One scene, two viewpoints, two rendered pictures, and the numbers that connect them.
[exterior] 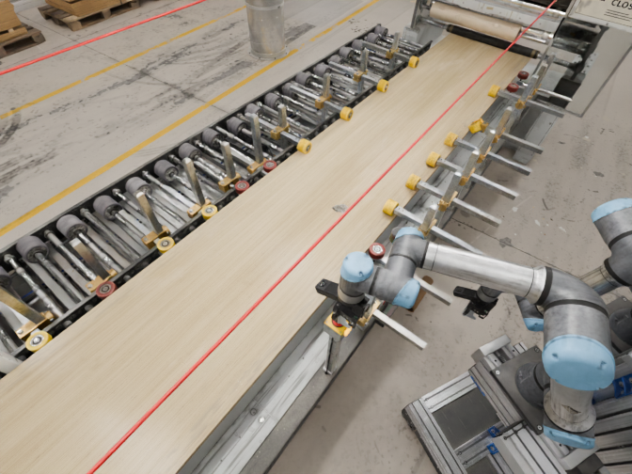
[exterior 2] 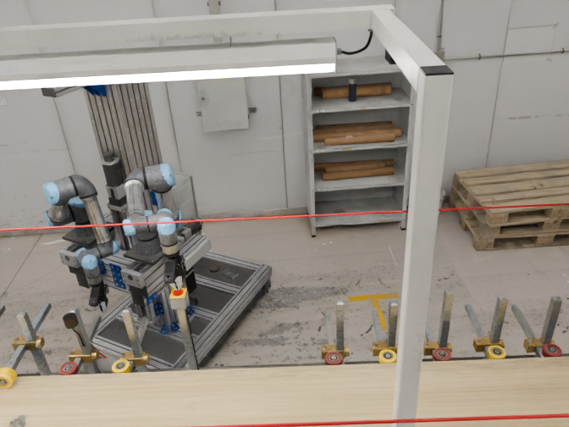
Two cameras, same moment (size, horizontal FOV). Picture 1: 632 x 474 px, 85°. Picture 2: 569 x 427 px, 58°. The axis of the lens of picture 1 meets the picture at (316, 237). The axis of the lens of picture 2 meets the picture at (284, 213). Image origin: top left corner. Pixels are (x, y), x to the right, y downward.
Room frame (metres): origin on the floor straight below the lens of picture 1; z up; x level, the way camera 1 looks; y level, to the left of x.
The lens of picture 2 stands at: (1.10, 1.76, 2.71)
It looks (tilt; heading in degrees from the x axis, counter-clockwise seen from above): 31 degrees down; 236
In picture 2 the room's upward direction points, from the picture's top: 4 degrees counter-clockwise
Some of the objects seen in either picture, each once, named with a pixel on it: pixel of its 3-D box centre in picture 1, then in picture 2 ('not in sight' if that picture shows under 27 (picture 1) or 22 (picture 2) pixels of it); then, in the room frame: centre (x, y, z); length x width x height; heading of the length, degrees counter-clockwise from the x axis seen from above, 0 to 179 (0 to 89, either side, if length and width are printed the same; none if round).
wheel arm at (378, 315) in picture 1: (381, 318); (135, 349); (0.67, -0.32, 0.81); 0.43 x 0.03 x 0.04; 54
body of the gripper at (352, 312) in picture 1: (351, 304); (174, 260); (0.45, -0.11, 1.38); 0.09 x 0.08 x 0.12; 54
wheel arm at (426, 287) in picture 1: (409, 277); (85, 346); (0.87, -0.46, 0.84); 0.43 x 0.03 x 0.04; 54
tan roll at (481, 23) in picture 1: (496, 27); not in sight; (3.30, -1.49, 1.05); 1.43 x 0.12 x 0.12; 54
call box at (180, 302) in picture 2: (338, 325); (179, 299); (0.47, -0.09, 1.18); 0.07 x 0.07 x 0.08; 54
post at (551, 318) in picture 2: not in sight; (546, 335); (-0.94, 0.94, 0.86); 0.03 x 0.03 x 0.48; 54
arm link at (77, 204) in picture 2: not in sight; (80, 208); (0.57, -1.23, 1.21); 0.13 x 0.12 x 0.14; 0
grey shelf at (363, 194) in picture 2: not in sight; (356, 149); (-1.92, -1.46, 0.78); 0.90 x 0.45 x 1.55; 147
